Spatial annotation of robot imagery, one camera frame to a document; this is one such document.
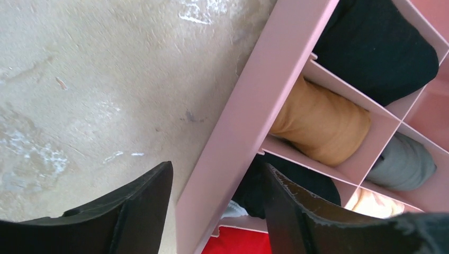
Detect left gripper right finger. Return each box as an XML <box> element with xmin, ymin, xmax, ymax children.
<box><xmin>263</xmin><ymin>164</ymin><xmax>448</xmax><ymax>253</ymax></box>

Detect brown rolled cloth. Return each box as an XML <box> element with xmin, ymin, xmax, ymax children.
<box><xmin>269</xmin><ymin>75</ymin><xmax>371</xmax><ymax>167</ymax></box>

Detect pink divided organizer tray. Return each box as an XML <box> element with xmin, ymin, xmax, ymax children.
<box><xmin>176</xmin><ymin>1</ymin><xmax>448</xmax><ymax>253</ymax></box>

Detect dark grey rolled cloth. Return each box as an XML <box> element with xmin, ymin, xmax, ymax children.
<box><xmin>366</xmin><ymin>132</ymin><xmax>437</xmax><ymax>191</ymax></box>

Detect red rolled cloth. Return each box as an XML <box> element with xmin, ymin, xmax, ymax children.
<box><xmin>202</xmin><ymin>226</ymin><xmax>272</xmax><ymax>254</ymax></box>

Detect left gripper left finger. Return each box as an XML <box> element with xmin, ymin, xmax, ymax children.
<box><xmin>1</xmin><ymin>161</ymin><xmax>173</xmax><ymax>253</ymax></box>

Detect black rolled cloth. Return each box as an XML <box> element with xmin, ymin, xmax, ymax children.
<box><xmin>221</xmin><ymin>153</ymin><xmax>341</xmax><ymax>219</ymax></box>
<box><xmin>313</xmin><ymin>0</ymin><xmax>439</xmax><ymax>106</ymax></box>

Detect peach rolled cloth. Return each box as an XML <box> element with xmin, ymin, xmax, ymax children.
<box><xmin>344</xmin><ymin>188</ymin><xmax>405</xmax><ymax>219</ymax></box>

